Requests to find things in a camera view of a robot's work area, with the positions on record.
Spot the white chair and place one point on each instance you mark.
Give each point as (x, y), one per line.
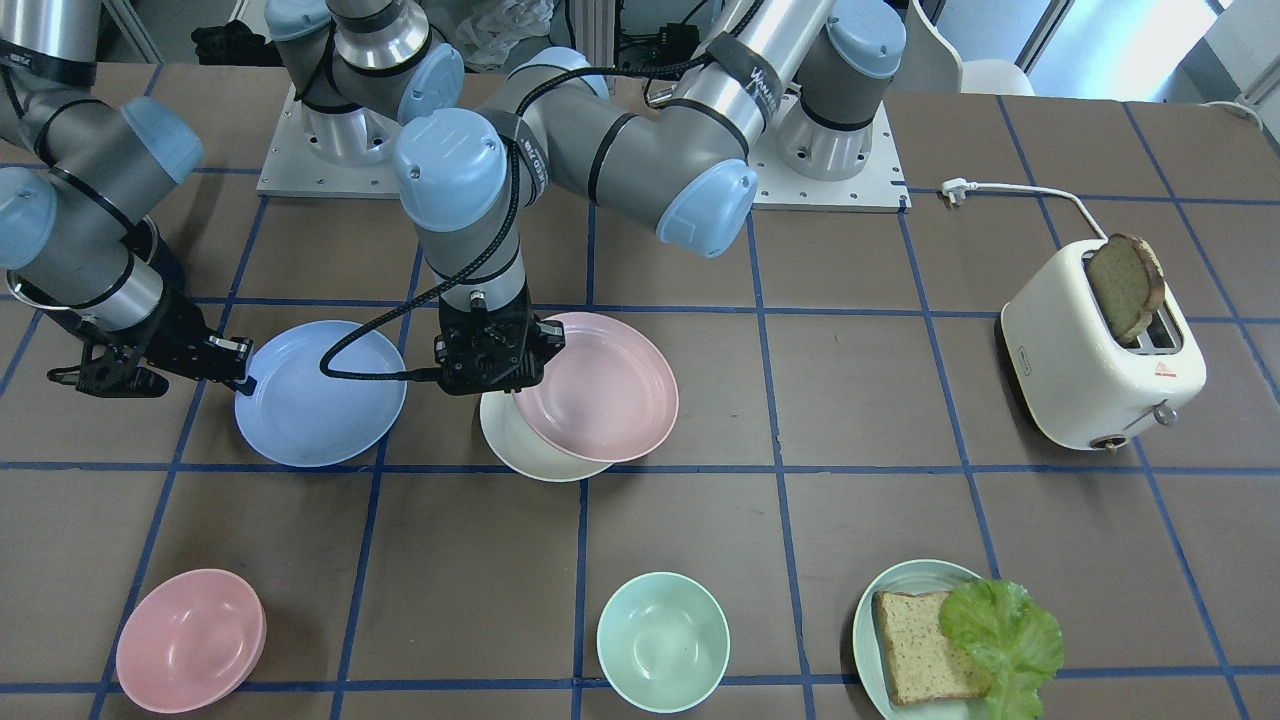
(929, 63)

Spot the pink bowl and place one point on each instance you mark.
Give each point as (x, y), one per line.
(191, 641)

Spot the green lettuce leaf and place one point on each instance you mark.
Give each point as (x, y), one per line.
(1004, 632)

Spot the silver robot arm near toaster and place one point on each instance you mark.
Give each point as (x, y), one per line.
(779, 106)

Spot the black gripper body holding blue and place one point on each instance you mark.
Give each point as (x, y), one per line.
(172, 327)

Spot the bread slice in toaster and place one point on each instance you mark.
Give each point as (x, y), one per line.
(1128, 284)

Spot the green bowl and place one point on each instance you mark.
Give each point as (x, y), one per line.
(663, 642)

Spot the pink plate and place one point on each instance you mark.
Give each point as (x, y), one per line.
(609, 395)

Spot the beige plate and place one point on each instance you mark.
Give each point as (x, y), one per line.
(519, 447)

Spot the green plate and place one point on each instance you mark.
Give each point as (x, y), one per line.
(870, 650)

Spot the blue plate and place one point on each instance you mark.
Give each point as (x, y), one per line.
(300, 417)

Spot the white toaster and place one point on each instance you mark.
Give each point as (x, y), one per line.
(1084, 389)

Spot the black gripper body holding pink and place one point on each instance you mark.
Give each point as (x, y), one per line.
(548, 338)

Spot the bread slice on plate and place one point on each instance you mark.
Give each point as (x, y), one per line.
(923, 664)

